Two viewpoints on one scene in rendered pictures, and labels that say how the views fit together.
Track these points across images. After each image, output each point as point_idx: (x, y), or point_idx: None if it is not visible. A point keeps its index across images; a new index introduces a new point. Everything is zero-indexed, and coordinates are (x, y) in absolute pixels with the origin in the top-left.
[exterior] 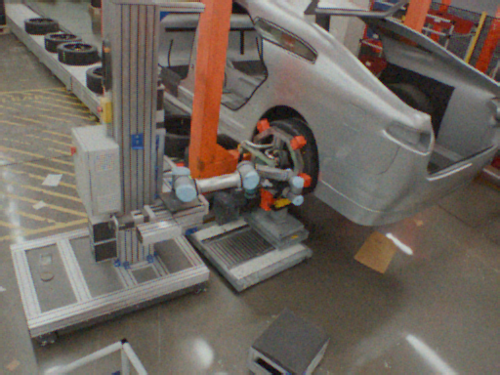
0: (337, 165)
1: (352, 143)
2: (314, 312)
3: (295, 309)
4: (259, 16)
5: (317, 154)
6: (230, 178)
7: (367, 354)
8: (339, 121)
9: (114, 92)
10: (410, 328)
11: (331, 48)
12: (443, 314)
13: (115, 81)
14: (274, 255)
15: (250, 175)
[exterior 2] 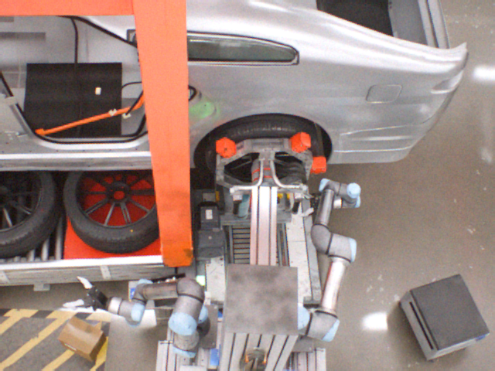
0: (363, 134)
1: (383, 112)
2: (382, 246)
3: (369, 261)
4: (132, 27)
5: (312, 127)
6: (342, 270)
7: (452, 237)
8: (360, 103)
9: (276, 369)
10: (445, 174)
11: (307, 29)
12: (446, 128)
13: (283, 365)
14: (293, 231)
15: (355, 250)
